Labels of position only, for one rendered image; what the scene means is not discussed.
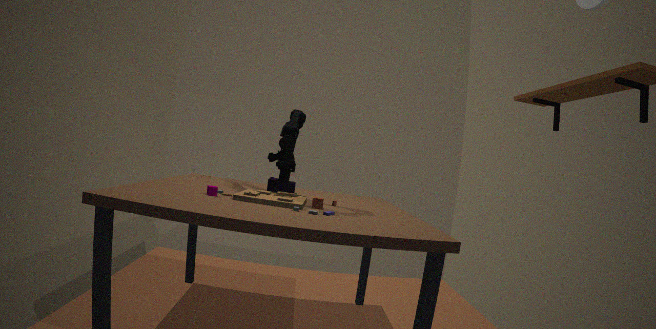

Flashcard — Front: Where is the magenta cube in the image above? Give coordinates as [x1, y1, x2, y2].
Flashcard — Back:
[207, 185, 218, 196]

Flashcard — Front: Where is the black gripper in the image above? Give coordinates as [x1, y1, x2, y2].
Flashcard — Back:
[276, 149, 293, 181]

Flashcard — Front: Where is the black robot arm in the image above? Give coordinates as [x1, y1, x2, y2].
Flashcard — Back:
[268, 109, 306, 183]

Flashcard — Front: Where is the tan puzzle board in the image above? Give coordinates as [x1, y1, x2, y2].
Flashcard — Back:
[233, 189, 306, 210]

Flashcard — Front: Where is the orange-brown cube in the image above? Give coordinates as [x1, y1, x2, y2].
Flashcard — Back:
[312, 197, 324, 210]

